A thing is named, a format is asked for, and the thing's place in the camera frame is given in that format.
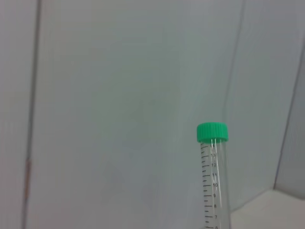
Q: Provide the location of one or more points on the green capped clear test tube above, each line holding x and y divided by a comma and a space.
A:
212, 131

